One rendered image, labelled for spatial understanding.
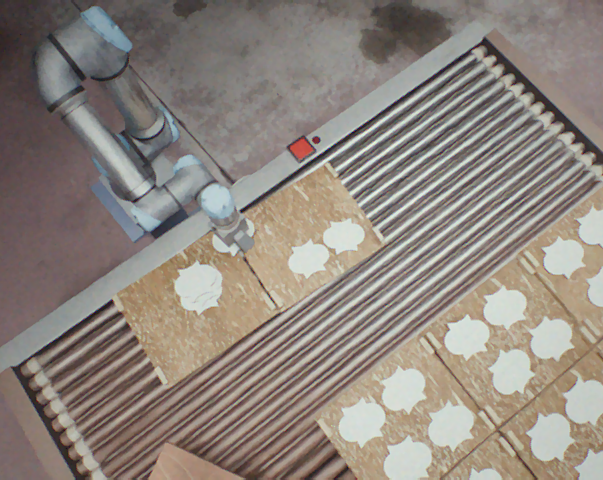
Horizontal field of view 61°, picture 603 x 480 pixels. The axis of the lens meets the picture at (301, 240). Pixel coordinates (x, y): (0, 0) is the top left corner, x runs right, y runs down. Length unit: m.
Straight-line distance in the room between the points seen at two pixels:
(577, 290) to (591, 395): 0.32
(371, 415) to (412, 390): 0.14
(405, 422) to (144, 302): 0.88
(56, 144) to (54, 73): 1.90
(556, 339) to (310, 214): 0.86
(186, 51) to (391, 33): 1.21
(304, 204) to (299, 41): 1.66
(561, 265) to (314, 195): 0.83
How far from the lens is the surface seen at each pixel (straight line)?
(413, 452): 1.63
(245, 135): 2.90
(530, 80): 2.08
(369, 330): 1.64
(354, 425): 1.60
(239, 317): 1.63
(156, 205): 1.31
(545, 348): 1.76
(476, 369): 1.69
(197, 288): 1.62
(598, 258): 1.91
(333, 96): 3.01
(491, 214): 1.83
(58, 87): 1.29
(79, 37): 1.29
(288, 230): 1.69
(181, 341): 1.66
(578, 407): 1.79
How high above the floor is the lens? 2.54
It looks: 74 degrees down
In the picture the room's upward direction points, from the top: 2 degrees counter-clockwise
